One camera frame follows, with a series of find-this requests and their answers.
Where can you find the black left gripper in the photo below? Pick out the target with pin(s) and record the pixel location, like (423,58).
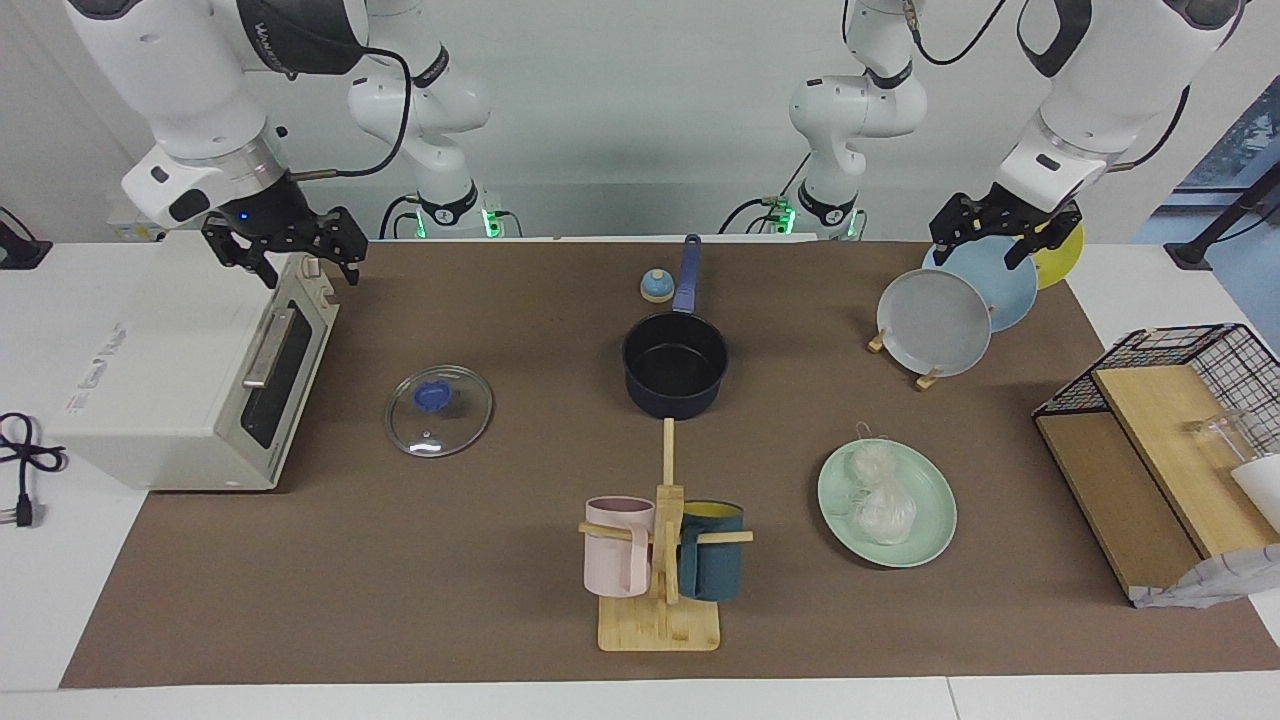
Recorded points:
(1010,210)

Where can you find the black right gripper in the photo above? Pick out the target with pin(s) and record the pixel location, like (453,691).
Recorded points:
(275,225)

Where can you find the glass lid with blue knob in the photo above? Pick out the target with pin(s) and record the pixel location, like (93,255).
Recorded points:
(440,420)

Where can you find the clear plastic bag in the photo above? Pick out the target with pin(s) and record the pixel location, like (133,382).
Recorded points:
(880,500)

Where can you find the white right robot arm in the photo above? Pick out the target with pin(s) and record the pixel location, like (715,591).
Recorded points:
(190,90)

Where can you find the light blue plate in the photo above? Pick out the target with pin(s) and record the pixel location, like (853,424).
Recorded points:
(1005,290)

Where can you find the yellow plate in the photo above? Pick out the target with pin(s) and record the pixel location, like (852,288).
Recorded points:
(1065,262)

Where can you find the grey plate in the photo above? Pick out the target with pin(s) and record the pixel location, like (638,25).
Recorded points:
(935,322)

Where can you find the wooden plate rack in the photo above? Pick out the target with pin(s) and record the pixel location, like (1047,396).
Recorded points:
(927,380)

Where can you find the light green plate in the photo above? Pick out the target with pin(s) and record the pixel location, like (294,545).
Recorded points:
(930,520)

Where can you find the beige toaster oven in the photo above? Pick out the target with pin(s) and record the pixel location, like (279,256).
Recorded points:
(170,350)

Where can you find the white power strip box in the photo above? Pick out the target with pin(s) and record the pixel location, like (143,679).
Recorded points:
(128,228)

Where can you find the black angled stand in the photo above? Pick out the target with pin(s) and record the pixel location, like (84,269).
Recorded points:
(1225,215)

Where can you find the wooden shelf box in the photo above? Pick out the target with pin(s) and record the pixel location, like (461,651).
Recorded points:
(1130,490)

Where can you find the clear glass cup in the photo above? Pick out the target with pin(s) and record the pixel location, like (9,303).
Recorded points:
(1225,440)

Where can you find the brown table mat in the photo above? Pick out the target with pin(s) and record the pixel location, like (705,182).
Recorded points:
(450,560)

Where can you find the dark blue saucepan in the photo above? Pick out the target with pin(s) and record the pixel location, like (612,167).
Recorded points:
(675,375)

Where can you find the white cup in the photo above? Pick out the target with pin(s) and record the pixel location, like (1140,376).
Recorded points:
(1262,490)

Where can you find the white patterned paper liner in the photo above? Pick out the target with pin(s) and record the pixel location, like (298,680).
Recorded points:
(1215,580)

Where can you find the pink mug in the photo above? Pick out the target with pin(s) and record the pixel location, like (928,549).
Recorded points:
(612,555)

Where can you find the dark teal mug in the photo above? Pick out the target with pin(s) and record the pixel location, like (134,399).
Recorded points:
(712,565)

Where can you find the wooden mug tree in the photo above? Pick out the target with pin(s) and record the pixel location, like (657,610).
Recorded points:
(660,620)

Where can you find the black clamp mount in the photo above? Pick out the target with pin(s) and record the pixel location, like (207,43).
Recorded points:
(20,250)

